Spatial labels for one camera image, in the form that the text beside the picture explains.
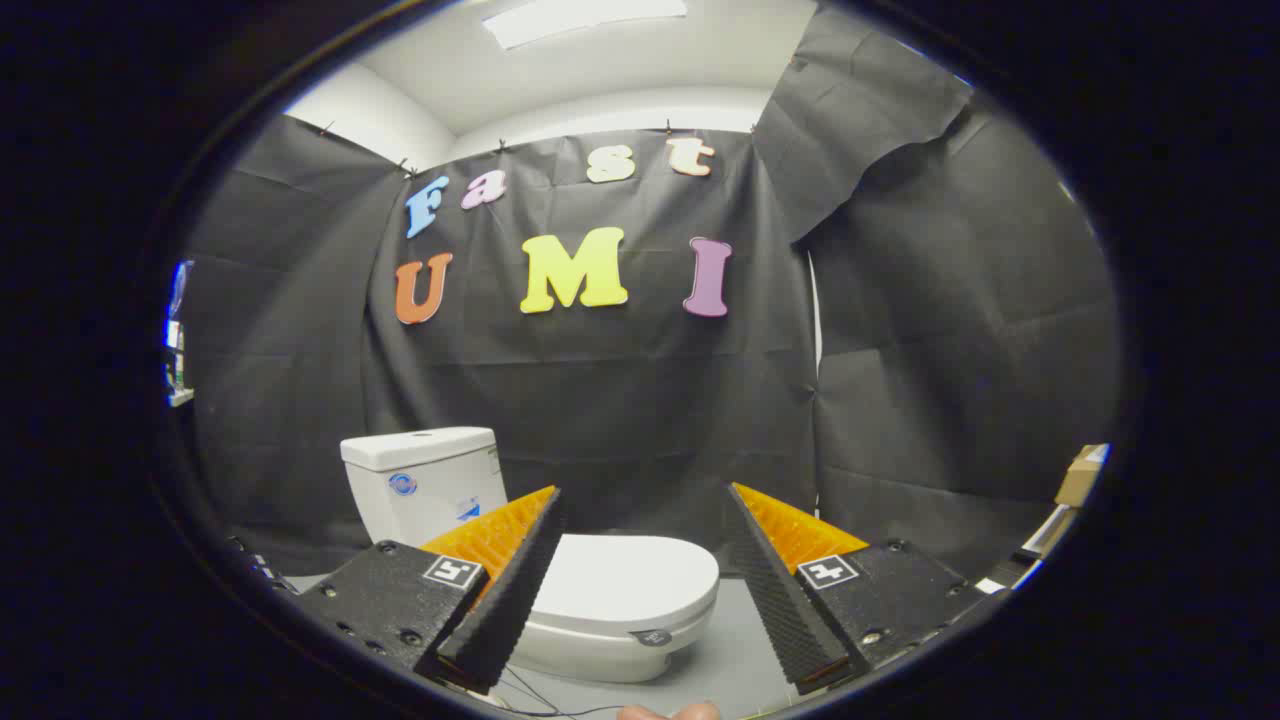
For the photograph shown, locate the black power strip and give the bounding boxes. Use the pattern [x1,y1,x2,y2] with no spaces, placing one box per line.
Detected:
[228,538,301,597]

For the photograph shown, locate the thin black floor cables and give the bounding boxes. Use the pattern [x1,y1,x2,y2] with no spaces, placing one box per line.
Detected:
[495,663,627,719]

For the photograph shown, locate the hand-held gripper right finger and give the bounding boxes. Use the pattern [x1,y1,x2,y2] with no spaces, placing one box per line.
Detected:
[725,482,1001,697]

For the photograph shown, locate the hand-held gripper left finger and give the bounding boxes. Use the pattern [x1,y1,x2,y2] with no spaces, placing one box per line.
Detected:
[295,485,563,696]

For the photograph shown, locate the cardboard box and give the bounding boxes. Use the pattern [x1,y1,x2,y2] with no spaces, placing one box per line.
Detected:
[1054,443,1111,508]

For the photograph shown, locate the black backdrop cloth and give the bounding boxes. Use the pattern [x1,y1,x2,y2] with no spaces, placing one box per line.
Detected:
[185,0,1121,581]

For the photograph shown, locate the white toilet lid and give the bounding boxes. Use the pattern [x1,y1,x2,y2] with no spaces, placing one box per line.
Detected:
[520,533,721,643]

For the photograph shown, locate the white toilet bowl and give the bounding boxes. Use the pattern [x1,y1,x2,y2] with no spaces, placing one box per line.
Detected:
[505,600,717,685]

